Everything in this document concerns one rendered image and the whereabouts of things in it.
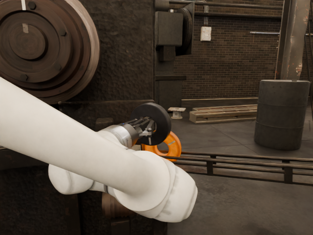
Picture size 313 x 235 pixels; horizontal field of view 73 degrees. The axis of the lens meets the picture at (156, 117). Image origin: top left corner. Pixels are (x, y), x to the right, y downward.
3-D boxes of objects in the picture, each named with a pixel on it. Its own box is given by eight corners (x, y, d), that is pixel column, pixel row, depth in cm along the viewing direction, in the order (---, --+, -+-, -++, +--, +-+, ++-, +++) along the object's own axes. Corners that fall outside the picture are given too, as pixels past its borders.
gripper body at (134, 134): (107, 149, 61) (124, 138, 69) (133, 154, 58) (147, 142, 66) (105, 125, 59) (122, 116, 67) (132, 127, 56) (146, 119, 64)
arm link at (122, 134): (123, 166, 53) (135, 156, 58) (121, 132, 50) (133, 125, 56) (93, 161, 56) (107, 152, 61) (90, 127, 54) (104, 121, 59)
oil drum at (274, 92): (245, 137, 327) (250, 79, 308) (279, 135, 338) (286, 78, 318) (272, 152, 270) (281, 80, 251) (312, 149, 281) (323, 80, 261)
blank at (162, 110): (130, 103, 80) (125, 104, 77) (169, 101, 74) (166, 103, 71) (136, 142, 83) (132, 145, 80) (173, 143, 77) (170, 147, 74)
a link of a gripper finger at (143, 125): (130, 126, 63) (134, 127, 62) (147, 117, 73) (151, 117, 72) (131, 139, 64) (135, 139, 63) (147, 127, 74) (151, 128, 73)
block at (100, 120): (99, 163, 107) (96, 117, 102) (115, 162, 109) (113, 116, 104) (97, 173, 97) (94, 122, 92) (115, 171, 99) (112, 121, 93)
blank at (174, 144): (159, 169, 93) (157, 172, 90) (141, 139, 94) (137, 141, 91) (188, 154, 86) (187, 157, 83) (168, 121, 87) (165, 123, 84)
